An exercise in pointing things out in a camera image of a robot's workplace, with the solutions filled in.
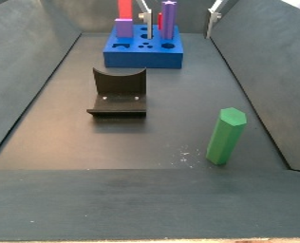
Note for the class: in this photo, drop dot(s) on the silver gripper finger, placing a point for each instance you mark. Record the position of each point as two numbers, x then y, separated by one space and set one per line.
214 15
146 16

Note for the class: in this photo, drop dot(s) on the green hexagon block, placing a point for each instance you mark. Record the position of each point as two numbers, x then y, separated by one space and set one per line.
227 129

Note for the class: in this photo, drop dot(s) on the blue shape sorting board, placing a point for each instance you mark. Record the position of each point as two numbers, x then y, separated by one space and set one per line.
139 52

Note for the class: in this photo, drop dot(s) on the small red block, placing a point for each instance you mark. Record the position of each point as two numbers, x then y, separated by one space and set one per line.
159 21

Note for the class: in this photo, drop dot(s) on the red tall block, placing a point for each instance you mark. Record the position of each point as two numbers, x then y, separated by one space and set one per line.
125 9

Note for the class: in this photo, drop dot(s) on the purple square block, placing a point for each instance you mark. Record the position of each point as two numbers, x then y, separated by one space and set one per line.
123 28

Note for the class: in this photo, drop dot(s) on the purple star block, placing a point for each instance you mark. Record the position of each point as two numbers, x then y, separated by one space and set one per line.
169 8

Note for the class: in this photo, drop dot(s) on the black curved holder stand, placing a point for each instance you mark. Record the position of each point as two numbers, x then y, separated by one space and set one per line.
121 94

